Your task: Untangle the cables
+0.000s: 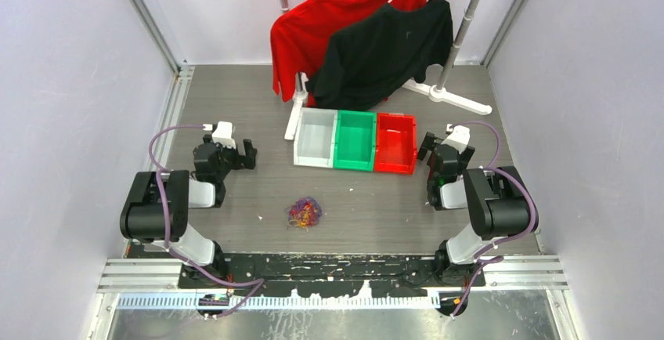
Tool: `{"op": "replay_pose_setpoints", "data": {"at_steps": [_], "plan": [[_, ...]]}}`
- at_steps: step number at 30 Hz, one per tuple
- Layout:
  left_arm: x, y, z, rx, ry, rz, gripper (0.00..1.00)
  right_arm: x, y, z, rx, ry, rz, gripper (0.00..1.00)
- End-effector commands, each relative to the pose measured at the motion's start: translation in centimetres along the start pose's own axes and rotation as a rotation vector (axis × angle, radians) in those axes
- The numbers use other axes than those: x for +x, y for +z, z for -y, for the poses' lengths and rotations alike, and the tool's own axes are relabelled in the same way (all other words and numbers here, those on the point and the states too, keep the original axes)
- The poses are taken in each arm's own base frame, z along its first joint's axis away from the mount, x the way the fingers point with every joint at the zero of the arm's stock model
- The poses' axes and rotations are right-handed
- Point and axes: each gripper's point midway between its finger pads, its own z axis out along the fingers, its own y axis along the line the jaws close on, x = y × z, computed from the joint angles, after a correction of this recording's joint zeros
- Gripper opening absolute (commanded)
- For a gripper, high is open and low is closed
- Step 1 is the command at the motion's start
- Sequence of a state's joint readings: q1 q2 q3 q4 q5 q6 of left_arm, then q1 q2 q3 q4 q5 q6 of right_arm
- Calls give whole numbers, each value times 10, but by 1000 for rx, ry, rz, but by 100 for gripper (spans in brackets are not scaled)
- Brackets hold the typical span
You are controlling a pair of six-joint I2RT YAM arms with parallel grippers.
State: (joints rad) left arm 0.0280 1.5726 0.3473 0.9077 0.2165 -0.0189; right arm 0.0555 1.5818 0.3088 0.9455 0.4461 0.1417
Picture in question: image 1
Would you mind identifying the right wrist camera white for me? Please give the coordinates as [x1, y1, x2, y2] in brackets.
[442, 124, 471, 154]

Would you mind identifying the black t-shirt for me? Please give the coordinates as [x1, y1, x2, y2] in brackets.
[307, 0, 454, 110]

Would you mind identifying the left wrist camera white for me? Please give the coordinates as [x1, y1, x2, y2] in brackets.
[203, 121, 237, 149]

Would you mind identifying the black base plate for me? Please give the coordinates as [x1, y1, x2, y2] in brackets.
[178, 252, 486, 299]

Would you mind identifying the red t-shirt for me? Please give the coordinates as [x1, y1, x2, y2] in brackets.
[269, 0, 430, 108]

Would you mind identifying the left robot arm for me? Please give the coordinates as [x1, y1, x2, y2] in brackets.
[119, 135, 258, 288]

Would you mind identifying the red plastic bin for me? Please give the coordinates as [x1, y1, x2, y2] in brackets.
[373, 113, 417, 175]

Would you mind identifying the yellow red cable bundle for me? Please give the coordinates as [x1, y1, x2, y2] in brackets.
[285, 196, 324, 230]

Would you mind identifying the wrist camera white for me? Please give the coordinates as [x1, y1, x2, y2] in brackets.
[442, 124, 471, 154]
[203, 121, 237, 149]

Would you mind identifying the white plastic bin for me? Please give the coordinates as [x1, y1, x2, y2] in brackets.
[293, 108, 338, 168]

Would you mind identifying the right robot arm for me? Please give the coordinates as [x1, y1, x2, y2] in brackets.
[417, 131, 539, 286]

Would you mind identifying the white clothes rack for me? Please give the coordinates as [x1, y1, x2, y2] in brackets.
[284, 0, 493, 141]

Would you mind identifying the green plastic bin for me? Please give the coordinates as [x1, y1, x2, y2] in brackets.
[333, 110, 377, 172]

